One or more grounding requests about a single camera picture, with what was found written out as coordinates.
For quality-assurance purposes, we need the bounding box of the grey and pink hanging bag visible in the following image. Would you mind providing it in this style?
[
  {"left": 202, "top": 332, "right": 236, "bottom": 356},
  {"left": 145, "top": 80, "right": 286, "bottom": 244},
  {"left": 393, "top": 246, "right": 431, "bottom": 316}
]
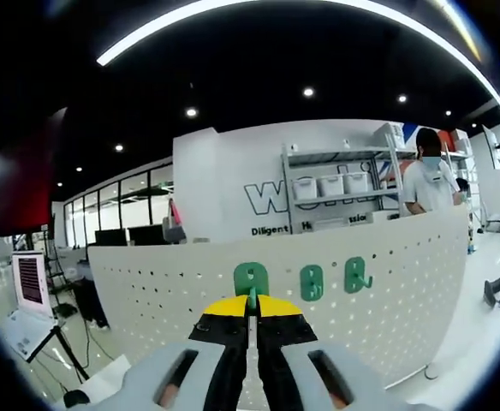
[{"left": 162, "top": 197, "right": 188, "bottom": 245}]

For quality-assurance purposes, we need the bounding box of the white perforated mounting plate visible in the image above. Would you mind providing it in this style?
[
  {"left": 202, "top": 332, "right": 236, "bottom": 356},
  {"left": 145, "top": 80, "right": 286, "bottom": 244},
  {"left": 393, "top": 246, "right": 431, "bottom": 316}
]
[{"left": 86, "top": 204, "right": 469, "bottom": 389}]

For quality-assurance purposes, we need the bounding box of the white panel on black tripod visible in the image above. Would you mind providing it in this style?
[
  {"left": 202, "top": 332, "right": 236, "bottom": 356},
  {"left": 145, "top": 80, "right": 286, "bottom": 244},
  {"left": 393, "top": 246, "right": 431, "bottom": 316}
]
[{"left": 4, "top": 310, "right": 91, "bottom": 384}]

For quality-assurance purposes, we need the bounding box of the group of ceiling spotlights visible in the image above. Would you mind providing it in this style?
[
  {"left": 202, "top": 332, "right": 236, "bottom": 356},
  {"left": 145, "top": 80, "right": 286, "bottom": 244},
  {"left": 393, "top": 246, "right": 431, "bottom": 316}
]
[{"left": 55, "top": 87, "right": 478, "bottom": 188}]

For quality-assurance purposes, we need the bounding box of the grey metal shelf rack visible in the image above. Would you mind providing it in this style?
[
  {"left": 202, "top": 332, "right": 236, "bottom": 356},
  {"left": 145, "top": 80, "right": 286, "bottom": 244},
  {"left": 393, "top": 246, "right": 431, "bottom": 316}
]
[{"left": 280, "top": 137, "right": 418, "bottom": 235}]

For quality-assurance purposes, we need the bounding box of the white storage bin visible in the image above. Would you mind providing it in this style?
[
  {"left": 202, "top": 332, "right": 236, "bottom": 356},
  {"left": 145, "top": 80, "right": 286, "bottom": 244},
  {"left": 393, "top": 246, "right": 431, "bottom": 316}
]
[
  {"left": 293, "top": 177, "right": 318, "bottom": 201},
  {"left": 317, "top": 174, "right": 345, "bottom": 197},
  {"left": 342, "top": 171, "right": 371, "bottom": 194}
]

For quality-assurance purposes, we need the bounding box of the dark red wall screen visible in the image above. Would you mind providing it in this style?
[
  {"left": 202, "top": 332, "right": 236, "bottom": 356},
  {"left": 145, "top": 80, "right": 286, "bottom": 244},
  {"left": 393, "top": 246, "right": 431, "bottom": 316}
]
[{"left": 0, "top": 106, "right": 69, "bottom": 239}]

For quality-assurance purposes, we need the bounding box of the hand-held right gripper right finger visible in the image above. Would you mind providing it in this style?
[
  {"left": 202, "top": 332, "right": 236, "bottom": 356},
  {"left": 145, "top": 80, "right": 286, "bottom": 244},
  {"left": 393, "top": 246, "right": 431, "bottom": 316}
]
[{"left": 256, "top": 295, "right": 409, "bottom": 411}]

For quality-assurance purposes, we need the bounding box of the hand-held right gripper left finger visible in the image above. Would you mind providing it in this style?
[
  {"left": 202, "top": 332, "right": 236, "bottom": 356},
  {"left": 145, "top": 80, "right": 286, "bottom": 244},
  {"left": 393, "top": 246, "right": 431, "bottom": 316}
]
[{"left": 119, "top": 295, "right": 251, "bottom": 411}]

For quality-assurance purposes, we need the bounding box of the green hook assembly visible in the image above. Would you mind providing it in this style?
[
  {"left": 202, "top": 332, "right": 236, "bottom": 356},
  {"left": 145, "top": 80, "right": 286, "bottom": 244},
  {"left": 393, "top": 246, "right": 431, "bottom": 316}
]
[
  {"left": 300, "top": 264, "right": 325, "bottom": 302},
  {"left": 342, "top": 256, "right": 374, "bottom": 295},
  {"left": 232, "top": 261, "right": 271, "bottom": 309}
]

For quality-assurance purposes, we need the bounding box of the black computer tower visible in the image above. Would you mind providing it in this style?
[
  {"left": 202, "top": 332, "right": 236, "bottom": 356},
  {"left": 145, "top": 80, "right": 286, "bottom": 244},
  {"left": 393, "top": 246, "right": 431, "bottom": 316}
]
[{"left": 72, "top": 277, "right": 110, "bottom": 330}]

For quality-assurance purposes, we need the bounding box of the long ceiling light strip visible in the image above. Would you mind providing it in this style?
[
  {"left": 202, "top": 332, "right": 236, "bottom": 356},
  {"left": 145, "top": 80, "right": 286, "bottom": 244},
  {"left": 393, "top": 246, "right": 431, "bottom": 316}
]
[{"left": 95, "top": 0, "right": 500, "bottom": 112}]

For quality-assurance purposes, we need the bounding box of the black computer monitor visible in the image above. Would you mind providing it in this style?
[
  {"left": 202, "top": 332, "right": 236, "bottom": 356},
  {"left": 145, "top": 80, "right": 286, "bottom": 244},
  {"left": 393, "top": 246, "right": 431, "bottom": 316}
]
[
  {"left": 128, "top": 224, "right": 165, "bottom": 246},
  {"left": 94, "top": 229, "right": 129, "bottom": 247}
]

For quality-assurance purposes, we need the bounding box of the black curved plastic part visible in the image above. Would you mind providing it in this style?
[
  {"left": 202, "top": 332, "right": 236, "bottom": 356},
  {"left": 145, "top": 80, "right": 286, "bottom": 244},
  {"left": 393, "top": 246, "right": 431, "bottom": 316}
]
[{"left": 483, "top": 271, "right": 500, "bottom": 307}]

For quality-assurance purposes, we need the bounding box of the metal shelf with boxes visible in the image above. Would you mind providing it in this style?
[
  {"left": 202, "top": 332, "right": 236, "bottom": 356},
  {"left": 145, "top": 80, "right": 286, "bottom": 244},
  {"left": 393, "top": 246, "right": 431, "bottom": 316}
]
[{"left": 440, "top": 128, "right": 476, "bottom": 181}]

